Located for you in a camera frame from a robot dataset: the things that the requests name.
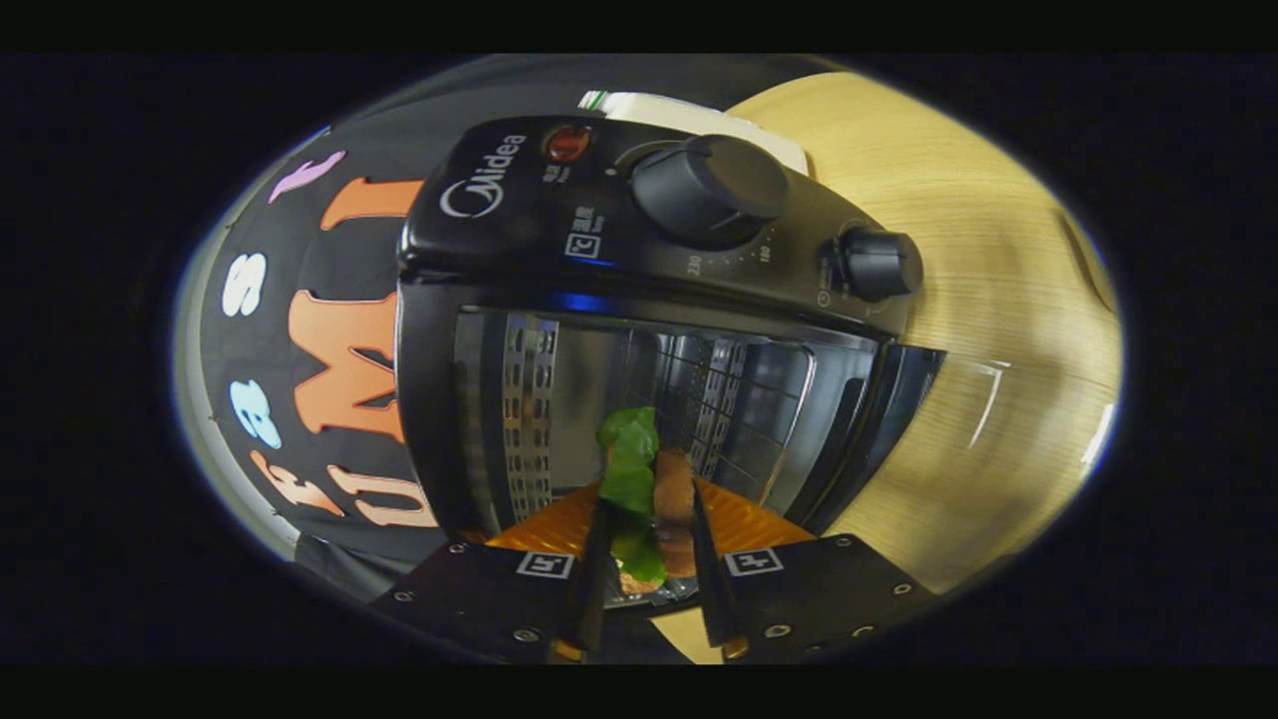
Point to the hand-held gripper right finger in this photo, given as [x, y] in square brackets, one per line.
[711, 589]

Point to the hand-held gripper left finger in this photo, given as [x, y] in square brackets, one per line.
[594, 589]

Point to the lettuce sandwich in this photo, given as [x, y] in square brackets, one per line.
[629, 469]

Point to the black toaster oven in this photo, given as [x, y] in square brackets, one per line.
[539, 230]

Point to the white pop-up toaster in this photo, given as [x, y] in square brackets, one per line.
[679, 110]

